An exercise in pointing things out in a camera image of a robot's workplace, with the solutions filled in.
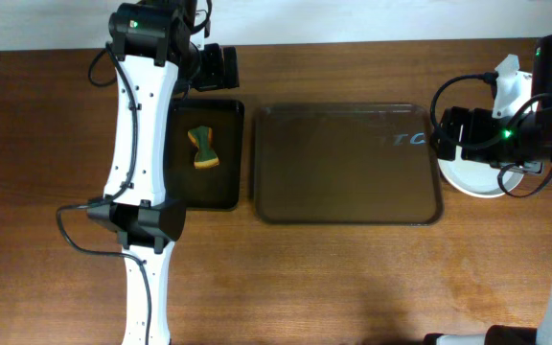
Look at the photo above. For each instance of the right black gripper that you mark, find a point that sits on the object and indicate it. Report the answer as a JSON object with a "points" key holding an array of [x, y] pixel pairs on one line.
{"points": [[447, 132]]}

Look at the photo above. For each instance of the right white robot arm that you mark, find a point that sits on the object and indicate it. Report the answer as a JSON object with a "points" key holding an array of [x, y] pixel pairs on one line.
{"points": [[535, 120]]}

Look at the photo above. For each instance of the dark tray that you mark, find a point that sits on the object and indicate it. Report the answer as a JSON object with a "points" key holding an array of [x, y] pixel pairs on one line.
{"points": [[215, 188], [345, 163]]}

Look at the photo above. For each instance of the green yellow sponge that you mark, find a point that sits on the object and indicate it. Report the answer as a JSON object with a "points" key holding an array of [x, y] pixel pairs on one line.
{"points": [[206, 156]]}

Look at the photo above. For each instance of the right dark tray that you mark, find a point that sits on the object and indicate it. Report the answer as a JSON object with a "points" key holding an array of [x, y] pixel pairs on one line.
{"points": [[345, 163]]}

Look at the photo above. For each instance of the left dark tray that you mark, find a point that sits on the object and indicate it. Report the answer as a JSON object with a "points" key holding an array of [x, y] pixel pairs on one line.
{"points": [[215, 188]]}

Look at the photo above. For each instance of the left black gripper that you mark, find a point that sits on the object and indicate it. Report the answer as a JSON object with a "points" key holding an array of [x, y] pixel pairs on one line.
{"points": [[229, 67]]}

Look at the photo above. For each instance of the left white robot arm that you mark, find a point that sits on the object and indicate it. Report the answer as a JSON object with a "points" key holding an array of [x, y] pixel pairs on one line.
{"points": [[155, 57]]}

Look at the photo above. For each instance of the white plate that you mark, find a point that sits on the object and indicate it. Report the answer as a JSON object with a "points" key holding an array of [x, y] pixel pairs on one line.
{"points": [[471, 178]]}

